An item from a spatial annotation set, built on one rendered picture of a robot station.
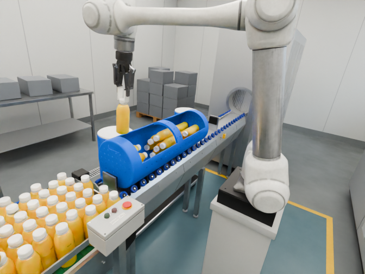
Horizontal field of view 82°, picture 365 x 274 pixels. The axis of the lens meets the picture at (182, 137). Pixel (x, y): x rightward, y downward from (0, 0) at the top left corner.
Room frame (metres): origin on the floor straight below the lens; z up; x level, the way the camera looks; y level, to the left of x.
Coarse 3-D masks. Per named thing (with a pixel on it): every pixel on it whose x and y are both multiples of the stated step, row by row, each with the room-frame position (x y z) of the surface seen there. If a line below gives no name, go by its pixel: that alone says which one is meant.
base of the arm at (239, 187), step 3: (240, 174) 1.00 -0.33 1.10; (240, 177) 0.92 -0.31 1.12; (237, 180) 0.93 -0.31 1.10; (240, 180) 0.91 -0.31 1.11; (243, 180) 0.88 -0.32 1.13; (237, 183) 0.90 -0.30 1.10; (240, 183) 0.89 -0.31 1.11; (243, 183) 0.88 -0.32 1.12; (234, 186) 0.88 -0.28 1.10; (237, 186) 0.87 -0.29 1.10; (240, 186) 0.87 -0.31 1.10; (243, 186) 0.87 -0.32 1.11; (234, 189) 0.87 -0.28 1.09; (237, 189) 0.86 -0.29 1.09; (240, 189) 0.86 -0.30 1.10; (243, 189) 0.86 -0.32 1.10; (243, 192) 0.85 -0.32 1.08
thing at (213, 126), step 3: (210, 117) 2.10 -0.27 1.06; (213, 117) 2.08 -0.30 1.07; (216, 117) 2.07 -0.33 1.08; (210, 120) 2.10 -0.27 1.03; (213, 120) 2.08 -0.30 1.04; (216, 120) 2.06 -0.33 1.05; (210, 123) 2.11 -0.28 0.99; (213, 123) 2.08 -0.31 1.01; (216, 123) 2.06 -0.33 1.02; (210, 126) 2.11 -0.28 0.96; (213, 126) 2.09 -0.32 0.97; (216, 126) 2.07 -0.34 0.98; (210, 129) 2.11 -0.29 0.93; (213, 129) 2.09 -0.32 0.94; (216, 129) 2.07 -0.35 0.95
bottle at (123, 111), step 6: (120, 108) 1.00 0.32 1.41; (126, 108) 1.01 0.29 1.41; (120, 114) 1.00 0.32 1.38; (126, 114) 1.01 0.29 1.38; (120, 120) 1.00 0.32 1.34; (126, 120) 1.01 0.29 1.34; (120, 126) 1.00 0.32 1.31; (126, 126) 1.01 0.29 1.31; (120, 132) 1.00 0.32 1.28; (126, 132) 1.02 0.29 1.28
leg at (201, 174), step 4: (204, 168) 1.81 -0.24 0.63; (200, 172) 1.80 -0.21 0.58; (204, 172) 1.82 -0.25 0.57; (200, 176) 1.80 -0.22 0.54; (200, 180) 1.79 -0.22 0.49; (200, 184) 1.79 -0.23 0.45; (200, 188) 1.79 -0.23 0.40; (196, 192) 1.81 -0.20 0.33; (200, 192) 1.80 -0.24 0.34; (196, 196) 1.81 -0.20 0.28; (200, 196) 1.81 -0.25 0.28; (196, 200) 1.80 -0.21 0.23; (200, 200) 1.83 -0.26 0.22; (196, 204) 1.80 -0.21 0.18; (196, 208) 1.80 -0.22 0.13; (196, 212) 1.79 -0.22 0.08; (196, 216) 1.80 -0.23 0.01
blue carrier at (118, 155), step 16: (192, 112) 1.74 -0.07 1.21; (144, 128) 1.34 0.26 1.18; (160, 128) 1.54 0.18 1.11; (176, 128) 1.33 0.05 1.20; (208, 128) 1.65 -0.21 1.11; (112, 144) 0.99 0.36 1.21; (128, 144) 0.99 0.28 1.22; (144, 144) 1.37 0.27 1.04; (176, 144) 1.24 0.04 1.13; (192, 144) 1.46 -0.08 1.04; (112, 160) 0.99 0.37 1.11; (128, 160) 0.93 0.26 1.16; (144, 160) 1.27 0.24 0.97; (160, 160) 1.10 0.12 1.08; (128, 176) 0.93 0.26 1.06; (144, 176) 1.01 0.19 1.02
